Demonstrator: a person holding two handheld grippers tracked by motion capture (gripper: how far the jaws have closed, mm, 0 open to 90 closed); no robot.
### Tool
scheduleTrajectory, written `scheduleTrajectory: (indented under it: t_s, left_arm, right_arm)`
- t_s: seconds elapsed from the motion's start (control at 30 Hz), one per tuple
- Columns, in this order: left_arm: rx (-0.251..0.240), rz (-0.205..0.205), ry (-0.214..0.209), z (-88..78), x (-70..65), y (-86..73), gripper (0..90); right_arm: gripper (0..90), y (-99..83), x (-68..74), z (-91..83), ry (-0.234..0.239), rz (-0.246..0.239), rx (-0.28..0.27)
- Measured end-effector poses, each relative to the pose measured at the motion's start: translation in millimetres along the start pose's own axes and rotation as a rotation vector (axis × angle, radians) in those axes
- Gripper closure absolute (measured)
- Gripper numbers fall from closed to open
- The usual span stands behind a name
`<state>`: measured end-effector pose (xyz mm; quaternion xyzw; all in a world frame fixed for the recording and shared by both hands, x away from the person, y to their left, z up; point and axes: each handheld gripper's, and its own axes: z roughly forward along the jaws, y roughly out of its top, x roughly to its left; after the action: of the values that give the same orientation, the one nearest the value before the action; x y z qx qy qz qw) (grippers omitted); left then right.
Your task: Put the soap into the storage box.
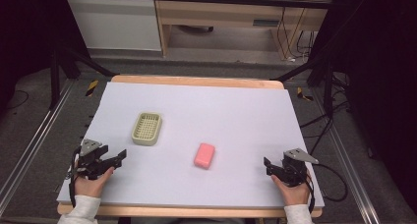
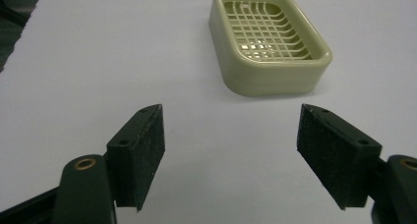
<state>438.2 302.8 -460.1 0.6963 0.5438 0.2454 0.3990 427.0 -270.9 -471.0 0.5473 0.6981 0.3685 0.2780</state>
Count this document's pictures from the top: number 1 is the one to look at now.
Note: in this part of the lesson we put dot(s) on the beige slotted soap dish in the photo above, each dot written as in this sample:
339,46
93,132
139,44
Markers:
147,128

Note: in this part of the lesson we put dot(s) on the person's right hand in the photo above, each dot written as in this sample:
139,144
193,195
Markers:
295,194

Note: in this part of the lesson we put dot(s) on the silver floor rail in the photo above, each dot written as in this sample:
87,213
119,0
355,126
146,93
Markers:
347,165
36,135

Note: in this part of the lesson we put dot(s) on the dark curtain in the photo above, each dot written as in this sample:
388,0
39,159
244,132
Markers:
380,86
26,27

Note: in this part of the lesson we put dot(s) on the black metal stand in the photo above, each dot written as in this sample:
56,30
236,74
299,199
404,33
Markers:
55,76
327,86

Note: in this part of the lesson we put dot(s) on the light wooden desk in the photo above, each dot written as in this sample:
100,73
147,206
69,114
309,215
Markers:
223,12

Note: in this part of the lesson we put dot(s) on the wooden table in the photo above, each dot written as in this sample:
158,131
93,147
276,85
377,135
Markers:
196,80

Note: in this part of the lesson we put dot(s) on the white foam mat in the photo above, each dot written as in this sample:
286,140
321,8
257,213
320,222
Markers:
209,119

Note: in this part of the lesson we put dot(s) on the yellow black tape marker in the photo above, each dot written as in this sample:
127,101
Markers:
92,88

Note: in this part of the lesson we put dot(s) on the person's left hand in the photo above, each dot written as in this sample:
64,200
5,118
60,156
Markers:
88,186

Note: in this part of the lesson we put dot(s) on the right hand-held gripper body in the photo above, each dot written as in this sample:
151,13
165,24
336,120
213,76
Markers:
294,170

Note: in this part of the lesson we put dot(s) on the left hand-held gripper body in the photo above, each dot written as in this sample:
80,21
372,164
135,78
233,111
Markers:
89,158

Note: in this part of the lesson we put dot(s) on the white cabinet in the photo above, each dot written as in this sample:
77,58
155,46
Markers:
114,24

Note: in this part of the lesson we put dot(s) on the pink soap bar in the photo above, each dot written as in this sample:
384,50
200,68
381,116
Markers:
204,155

